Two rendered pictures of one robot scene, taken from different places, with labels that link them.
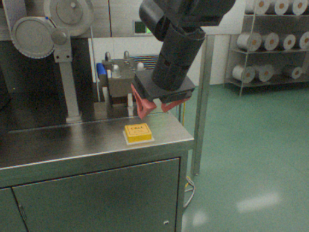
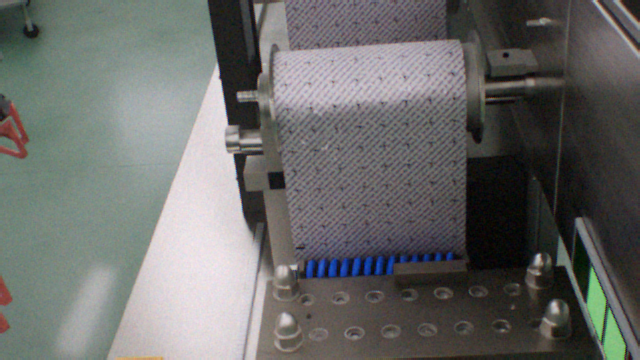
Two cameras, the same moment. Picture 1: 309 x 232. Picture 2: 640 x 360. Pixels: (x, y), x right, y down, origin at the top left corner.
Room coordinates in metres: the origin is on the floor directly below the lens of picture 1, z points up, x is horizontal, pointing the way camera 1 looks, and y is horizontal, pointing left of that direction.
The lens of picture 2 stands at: (1.12, -0.61, 1.69)
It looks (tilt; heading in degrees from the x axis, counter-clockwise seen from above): 31 degrees down; 111
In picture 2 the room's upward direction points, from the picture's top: 6 degrees counter-clockwise
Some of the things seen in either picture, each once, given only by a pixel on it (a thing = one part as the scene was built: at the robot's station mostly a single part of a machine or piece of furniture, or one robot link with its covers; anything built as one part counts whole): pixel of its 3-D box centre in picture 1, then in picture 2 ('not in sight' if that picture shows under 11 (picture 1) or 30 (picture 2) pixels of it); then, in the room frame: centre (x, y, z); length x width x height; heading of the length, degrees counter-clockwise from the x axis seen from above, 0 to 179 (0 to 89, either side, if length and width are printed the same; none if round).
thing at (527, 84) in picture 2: not in sight; (504, 85); (1.02, 0.34, 1.25); 0.07 x 0.04 x 0.04; 16
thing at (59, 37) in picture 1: (59, 37); (233, 139); (0.65, 0.28, 1.18); 0.04 x 0.02 x 0.04; 106
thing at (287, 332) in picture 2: (140, 68); (287, 328); (0.80, 0.05, 1.05); 0.04 x 0.04 x 0.04
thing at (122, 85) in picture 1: (122, 73); (419, 329); (0.94, 0.14, 1.00); 0.40 x 0.16 x 0.06; 16
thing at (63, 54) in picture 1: (67, 76); (271, 212); (0.69, 0.29, 1.05); 0.06 x 0.05 x 0.31; 16
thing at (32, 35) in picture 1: (41, 34); not in sight; (0.83, 0.41, 1.17); 0.26 x 0.12 x 0.12; 16
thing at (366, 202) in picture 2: (93, 49); (376, 207); (0.87, 0.24, 1.11); 0.23 x 0.01 x 0.18; 16
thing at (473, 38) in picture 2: not in sight; (474, 87); (0.98, 0.33, 1.25); 0.15 x 0.01 x 0.15; 106
